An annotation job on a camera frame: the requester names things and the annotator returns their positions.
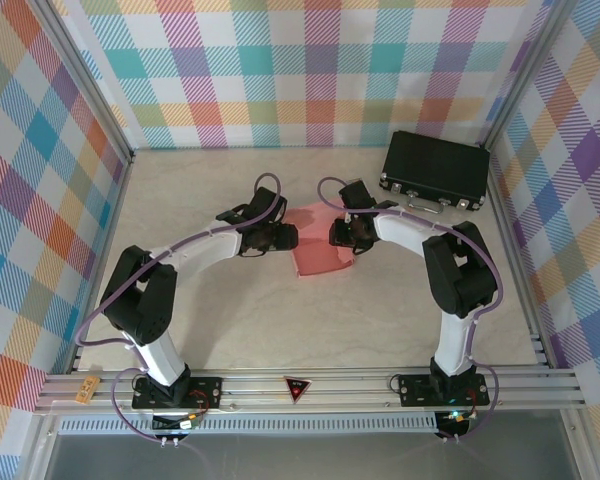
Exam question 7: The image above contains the black case with metal handle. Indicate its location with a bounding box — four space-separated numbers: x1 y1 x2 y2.
378 130 491 215

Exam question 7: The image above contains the grey slotted cable duct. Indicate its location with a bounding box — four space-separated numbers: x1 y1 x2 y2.
57 416 441 436

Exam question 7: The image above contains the pink paper box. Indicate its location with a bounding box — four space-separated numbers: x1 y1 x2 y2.
285 202 356 278

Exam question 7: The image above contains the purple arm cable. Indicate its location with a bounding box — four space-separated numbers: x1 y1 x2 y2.
75 172 287 446
317 176 504 444

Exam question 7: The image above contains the aluminium mounting rail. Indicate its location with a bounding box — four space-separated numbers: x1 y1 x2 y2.
33 366 587 415

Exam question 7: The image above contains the red triangular button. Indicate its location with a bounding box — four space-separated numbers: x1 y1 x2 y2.
283 376 312 405

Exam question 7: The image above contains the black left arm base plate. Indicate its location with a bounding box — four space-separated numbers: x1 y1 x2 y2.
132 375 224 411

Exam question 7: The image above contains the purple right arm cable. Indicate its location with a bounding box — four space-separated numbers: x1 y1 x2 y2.
317 176 504 444

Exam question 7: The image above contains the aluminium side rail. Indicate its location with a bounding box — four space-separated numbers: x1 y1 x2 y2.
64 149 136 374
484 144 554 371

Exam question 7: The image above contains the grey metal sheet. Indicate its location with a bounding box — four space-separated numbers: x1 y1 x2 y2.
42 432 581 480

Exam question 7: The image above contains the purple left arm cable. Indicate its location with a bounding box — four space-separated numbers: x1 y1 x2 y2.
75 172 287 446

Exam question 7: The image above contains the aluminium frame post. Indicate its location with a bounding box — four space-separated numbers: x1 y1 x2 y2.
477 0 569 151
29 0 136 166

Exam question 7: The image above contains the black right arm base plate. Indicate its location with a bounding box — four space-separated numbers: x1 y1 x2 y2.
396 373 491 407

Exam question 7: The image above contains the small wooden block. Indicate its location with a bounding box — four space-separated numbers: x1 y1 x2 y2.
74 377 100 404

